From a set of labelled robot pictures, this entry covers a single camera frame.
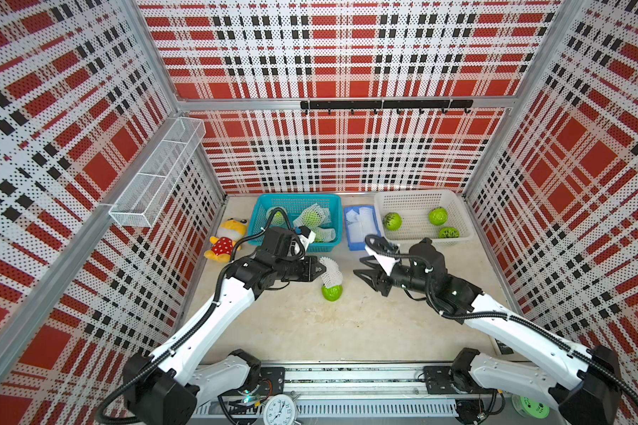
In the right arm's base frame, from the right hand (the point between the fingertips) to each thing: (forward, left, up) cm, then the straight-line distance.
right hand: (363, 266), depth 71 cm
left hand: (+1, +10, -3) cm, 10 cm away
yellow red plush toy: (+20, +50, -18) cm, 57 cm away
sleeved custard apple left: (+32, +31, -17) cm, 48 cm away
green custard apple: (0, +9, -19) cm, 21 cm away
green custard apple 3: (+32, -33, -18) cm, 50 cm away
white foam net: (-1, +8, -3) cm, 9 cm away
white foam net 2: (+32, +12, -14) cm, 37 cm away
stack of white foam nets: (+29, -2, -19) cm, 35 cm away
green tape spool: (-30, -41, -19) cm, 55 cm away
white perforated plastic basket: (+38, -26, -25) cm, 53 cm away
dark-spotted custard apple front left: (+30, -15, -18) cm, 38 cm away
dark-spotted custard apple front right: (+24, -35, -17) cm, 46 cm away
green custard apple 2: (+27, +17, -12) cm, 34 cm away
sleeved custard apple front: (+22, +13, -16) cm, 30 cm away
